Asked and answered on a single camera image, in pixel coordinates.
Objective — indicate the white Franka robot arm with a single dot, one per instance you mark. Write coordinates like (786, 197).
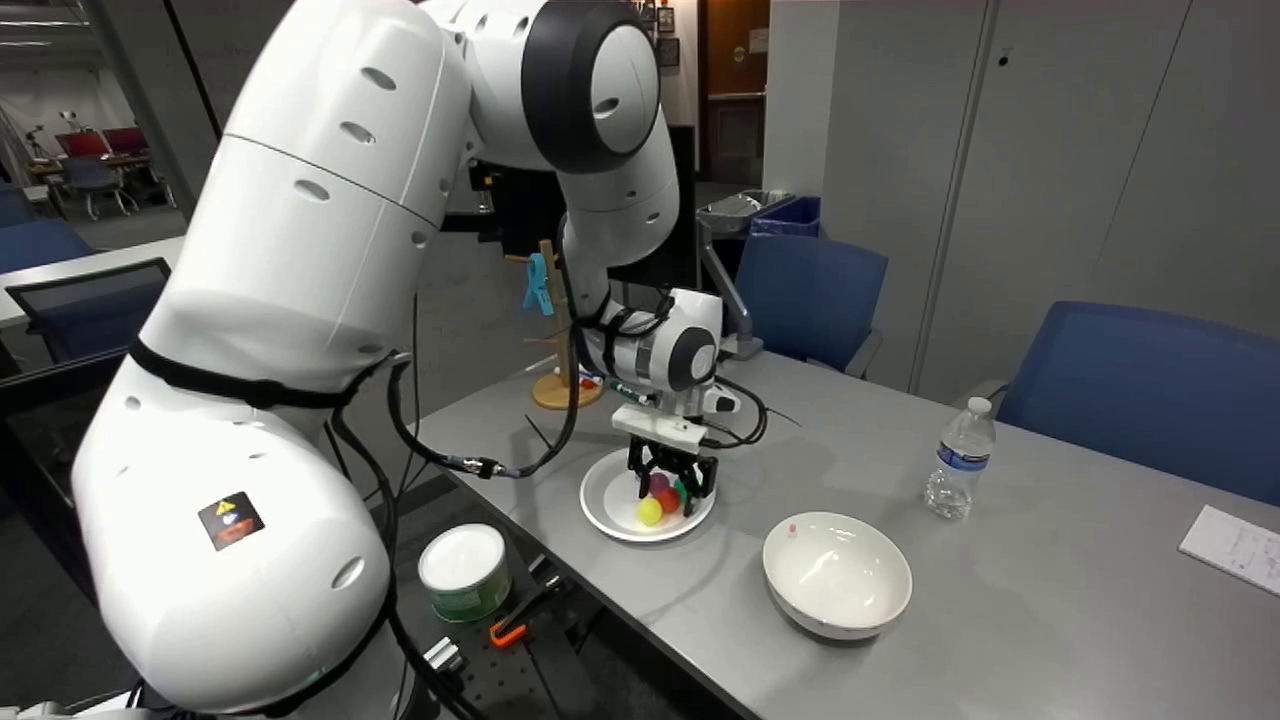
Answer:
(306, 243)

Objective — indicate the white ceramic bowl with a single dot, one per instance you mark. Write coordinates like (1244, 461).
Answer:
(836, 572)

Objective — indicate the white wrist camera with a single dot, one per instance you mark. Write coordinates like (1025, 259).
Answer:
(661, 425)

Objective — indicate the white paper sheet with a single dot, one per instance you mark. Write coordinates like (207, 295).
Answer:
(1241, 551)

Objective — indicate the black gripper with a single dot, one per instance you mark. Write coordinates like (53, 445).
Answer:
(674, 459)

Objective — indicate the red ball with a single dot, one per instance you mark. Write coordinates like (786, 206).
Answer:
(664, 497)

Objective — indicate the red fabric seat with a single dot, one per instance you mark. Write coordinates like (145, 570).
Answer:
(101, 141)

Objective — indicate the green ball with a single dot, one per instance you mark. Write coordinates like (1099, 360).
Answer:
(681, 490)

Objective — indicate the white plate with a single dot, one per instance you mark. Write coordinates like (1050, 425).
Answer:
(604, 515)

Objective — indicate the blue office chair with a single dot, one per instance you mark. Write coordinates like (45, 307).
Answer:
(1161, 392)
(806, 302)

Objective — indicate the clear plastic water bottle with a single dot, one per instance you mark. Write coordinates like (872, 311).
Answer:
(962, 466)

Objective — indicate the blue bin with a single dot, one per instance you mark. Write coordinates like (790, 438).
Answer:
(786, 217)

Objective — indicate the wooden stand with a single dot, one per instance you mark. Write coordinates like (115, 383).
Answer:
(561, 389)

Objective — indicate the blue hanging clip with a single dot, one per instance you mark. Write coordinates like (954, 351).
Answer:
(536, 285)

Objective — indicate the grey metal cabinet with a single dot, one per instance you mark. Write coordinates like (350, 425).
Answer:
(1067, 162)

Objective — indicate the yellow ball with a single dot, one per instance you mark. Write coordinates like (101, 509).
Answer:
(649, 509)

